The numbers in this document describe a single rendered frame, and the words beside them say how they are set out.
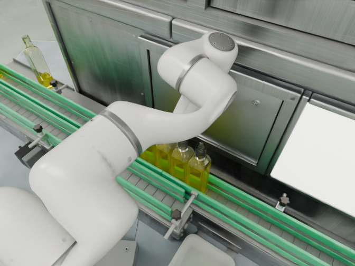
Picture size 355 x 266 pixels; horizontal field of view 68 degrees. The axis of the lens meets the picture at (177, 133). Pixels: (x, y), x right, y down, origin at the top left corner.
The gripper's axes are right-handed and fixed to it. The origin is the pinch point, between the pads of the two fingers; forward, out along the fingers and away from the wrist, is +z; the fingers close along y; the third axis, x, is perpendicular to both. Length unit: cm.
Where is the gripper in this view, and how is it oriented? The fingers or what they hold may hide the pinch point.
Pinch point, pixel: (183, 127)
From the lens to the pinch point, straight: 70.3
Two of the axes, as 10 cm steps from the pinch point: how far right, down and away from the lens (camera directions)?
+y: -5.5, 6.3, -5.5
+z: -2.2, 5.2, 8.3
